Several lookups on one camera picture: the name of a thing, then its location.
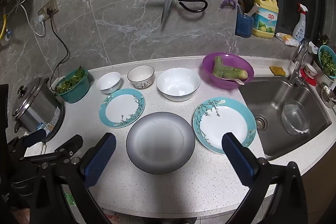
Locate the white bowl with black pattern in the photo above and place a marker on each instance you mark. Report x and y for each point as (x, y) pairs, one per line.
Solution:
(140, 77)

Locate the large white bowl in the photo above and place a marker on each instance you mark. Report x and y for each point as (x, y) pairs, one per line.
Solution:
(178, 85)

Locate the yellow dish soap bottle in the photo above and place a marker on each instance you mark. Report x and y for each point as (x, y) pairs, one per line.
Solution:
(265, 24)

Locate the small plain white bowl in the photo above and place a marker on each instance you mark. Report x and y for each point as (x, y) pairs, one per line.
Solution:
(107, 82)

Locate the green leafy vegetables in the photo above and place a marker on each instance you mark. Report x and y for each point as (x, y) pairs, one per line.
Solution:
(69, 81)

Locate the white cloth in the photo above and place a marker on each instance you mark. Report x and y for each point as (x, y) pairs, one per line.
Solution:
(42, 148)

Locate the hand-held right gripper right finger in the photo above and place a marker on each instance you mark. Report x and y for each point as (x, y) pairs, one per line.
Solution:
(239, 161)

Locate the clear glass bowl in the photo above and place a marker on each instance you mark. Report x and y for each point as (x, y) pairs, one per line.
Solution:
(294, 119)

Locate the large teal rim floral plate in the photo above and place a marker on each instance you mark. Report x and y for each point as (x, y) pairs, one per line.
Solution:
(220, 124)

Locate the yellow sponge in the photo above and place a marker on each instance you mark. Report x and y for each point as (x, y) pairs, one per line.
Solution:
(278, 70)

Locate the small steel pot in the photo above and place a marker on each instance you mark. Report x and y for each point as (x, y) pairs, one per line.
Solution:
(329, 96)

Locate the white plastic utensil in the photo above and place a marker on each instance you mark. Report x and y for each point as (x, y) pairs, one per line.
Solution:
(235, 81)

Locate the teal plastic basin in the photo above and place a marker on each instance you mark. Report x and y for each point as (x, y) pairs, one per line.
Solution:
(76, 92)

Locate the grey gradient deep plate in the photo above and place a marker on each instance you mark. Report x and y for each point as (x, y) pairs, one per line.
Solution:
(160, 142)

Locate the white spray bottle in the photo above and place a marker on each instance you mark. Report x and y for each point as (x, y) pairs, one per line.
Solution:
(299, 29)

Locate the red mat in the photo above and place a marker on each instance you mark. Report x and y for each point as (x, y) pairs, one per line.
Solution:
(308, 80)

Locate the white and yellow packet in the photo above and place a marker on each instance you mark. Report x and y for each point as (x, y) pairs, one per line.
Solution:
(286, 39)

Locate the wall socket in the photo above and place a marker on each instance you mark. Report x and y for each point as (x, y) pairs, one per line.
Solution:
(52, 5)

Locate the long peeled green stem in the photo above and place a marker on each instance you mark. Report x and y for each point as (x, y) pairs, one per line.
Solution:
(236, 74)

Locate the small patterned cup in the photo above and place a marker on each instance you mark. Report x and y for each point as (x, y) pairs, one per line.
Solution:
(311, 71)

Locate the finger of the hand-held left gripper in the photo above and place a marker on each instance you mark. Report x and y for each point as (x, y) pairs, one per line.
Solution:
(71, 144)
(34, 137)

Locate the small teal rim floral plate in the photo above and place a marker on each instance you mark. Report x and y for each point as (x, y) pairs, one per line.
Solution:
(120, 108)

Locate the teal colander with greens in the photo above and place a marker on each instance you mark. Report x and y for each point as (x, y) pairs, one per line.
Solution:
(326, 58)

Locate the blue utensil holder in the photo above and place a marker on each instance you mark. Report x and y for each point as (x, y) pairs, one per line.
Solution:
(244, 27)

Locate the stainless steel rice cooker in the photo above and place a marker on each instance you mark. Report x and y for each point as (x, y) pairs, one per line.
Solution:
(36, 111)

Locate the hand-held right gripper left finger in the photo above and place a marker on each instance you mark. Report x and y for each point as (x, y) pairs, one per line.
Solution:
(101, 158)

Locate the thick peeled green stem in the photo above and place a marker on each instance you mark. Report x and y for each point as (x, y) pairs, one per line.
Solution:
(218, 67)

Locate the chrome faucet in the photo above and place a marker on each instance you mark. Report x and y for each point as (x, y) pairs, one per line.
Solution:
(298, 74)

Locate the purple plastic basin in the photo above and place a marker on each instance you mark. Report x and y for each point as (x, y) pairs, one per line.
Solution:
(210, 69)

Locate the stainless steel sink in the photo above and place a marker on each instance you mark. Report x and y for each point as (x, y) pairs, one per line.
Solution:
(267, 108)

